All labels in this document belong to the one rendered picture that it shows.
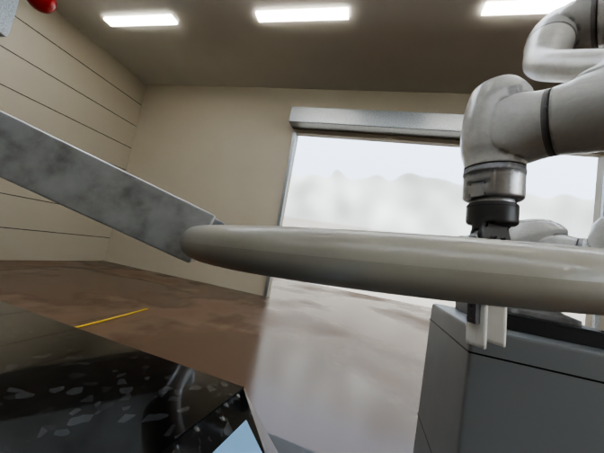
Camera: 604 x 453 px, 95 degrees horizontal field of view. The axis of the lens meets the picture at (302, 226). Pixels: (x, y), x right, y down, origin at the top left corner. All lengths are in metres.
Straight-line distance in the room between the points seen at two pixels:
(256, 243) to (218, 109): 6.30
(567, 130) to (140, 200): 0.53
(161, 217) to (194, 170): 5.90
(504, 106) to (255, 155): 5.25
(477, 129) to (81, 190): 0.54
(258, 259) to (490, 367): 0.73
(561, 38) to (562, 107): 0.45
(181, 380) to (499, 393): 0.75
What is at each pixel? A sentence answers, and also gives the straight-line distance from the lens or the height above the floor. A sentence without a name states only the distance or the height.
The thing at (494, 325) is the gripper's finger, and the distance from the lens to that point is 0.59.
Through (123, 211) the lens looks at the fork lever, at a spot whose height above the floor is 0.91.
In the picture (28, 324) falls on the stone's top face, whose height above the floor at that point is 0.82.
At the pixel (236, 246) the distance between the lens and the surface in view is 0.17.
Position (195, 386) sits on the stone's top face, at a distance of 0.19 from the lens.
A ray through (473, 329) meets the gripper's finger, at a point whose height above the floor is 0.83.
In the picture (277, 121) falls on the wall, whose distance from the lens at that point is 5.78.
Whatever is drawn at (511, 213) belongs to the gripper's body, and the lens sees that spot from 0.54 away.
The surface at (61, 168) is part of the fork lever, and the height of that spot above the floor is 0.94.
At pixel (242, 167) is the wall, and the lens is 5.67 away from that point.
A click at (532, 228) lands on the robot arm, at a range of 1.00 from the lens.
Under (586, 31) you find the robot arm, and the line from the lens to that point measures 1.06.
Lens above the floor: 0.90
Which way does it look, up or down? 5 degrees up
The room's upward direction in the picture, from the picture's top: 10 degrees clockwise
